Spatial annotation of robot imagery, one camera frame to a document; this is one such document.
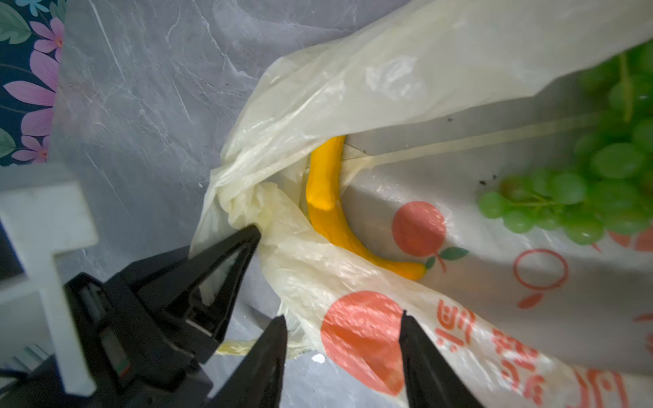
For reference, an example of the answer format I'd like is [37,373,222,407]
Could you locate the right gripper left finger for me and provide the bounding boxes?
[204,316,287,408]

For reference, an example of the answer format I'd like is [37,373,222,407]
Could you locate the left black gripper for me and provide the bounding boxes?
[1,225,261,407]

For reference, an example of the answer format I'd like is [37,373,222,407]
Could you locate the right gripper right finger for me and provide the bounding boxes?
[399,312,482,408]

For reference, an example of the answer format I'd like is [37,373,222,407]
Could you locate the yellow fake banana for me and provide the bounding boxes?
[306,136,426,281]

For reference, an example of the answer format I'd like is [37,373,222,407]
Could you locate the green fake grapes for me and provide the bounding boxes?
[477,42,652,246]

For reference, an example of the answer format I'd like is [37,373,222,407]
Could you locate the yellow plastic fruit-print bag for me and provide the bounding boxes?
[189,0,653,408]

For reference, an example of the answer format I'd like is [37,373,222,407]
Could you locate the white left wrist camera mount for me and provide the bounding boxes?
[1,163,99,397]

